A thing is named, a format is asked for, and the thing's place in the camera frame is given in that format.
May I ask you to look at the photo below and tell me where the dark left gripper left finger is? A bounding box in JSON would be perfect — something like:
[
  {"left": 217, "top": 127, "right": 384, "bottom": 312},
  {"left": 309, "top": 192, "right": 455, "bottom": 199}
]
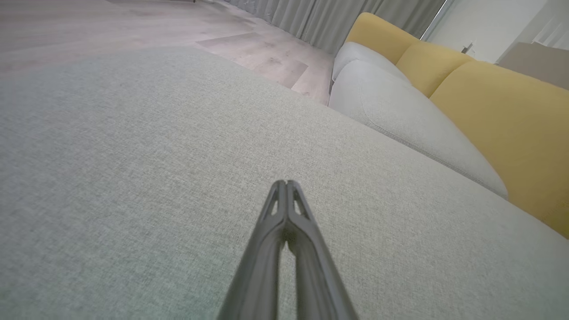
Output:
[{"left": 218, "top": 180, "right": 287, "bottom": 320}]

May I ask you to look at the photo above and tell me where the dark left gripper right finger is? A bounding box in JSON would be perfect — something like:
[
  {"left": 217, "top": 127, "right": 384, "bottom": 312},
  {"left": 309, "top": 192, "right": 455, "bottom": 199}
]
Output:
[{"left": 287, "top": 180, "right": 358, "bottom": 320}]

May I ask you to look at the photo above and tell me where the small grey sofa seat cushion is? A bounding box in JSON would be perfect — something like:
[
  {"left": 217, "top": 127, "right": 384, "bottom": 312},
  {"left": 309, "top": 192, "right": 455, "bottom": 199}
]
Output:
[{"left": 331, "top": 41, "right": 412, "bottom": 83}]

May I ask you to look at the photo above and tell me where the narrow yellow sofa back cushion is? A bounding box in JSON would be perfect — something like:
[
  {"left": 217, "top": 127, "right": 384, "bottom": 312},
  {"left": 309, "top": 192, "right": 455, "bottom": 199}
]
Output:
[{"left": 396, "top": 42, "right": 475, "bottom": 98}]

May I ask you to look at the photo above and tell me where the yellow sofa armrest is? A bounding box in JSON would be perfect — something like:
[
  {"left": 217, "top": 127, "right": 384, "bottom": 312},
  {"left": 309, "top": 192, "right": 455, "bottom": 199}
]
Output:
[{"left": 345, "top": 12, "right": 421, "bottom": 65}]

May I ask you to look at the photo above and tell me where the grey pleated curtain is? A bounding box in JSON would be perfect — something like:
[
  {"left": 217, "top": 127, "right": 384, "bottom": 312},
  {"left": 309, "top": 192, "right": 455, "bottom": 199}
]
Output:
[{"left": 227, "top": 0, "right": 445, "bottom": 54}]

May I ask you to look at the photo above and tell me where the beige box furniture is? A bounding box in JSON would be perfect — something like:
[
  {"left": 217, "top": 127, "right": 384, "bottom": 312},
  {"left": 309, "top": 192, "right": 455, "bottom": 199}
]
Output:
[{"left": 496, "top": 41, "right": 569, "bottom": 89}]

